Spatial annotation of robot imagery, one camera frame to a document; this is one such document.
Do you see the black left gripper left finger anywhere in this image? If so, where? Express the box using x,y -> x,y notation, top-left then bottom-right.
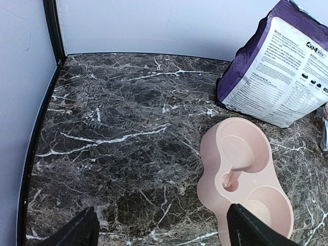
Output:
37,207 -> 99,246

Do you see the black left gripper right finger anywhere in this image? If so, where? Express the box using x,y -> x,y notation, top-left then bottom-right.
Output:
227,203 -> 299,246

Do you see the purple white pet food bag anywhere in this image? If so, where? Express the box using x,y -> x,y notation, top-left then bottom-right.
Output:
216,1 -> 327,128

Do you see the pink double pet bowl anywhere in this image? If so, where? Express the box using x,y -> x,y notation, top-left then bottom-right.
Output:
197,117 -> 294,245

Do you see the black left frame post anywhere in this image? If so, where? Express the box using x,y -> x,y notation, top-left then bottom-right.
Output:
43,0 -> 67,67

